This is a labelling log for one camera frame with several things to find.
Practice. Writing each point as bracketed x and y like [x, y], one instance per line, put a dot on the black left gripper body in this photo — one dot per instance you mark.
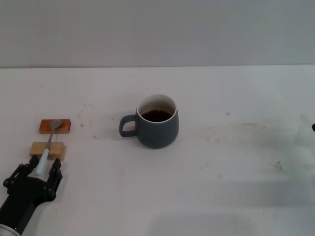
[22, 196]

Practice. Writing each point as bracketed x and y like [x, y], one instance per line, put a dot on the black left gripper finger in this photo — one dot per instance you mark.
[55, 177]
[21, 170]

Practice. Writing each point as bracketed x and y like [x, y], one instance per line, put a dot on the dark grey ceramic mug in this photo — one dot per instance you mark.
[157, 132]

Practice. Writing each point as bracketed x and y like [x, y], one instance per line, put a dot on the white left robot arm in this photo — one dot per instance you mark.
[7, 231]

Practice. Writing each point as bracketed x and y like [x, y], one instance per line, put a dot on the light tan wooden block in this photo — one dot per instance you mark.
[57, 151]

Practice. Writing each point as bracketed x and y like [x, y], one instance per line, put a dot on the reddish brown wooden block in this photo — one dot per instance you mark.
[66, 126]

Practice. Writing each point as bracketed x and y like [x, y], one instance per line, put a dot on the dark coffee liquid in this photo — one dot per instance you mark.
[156, 115]

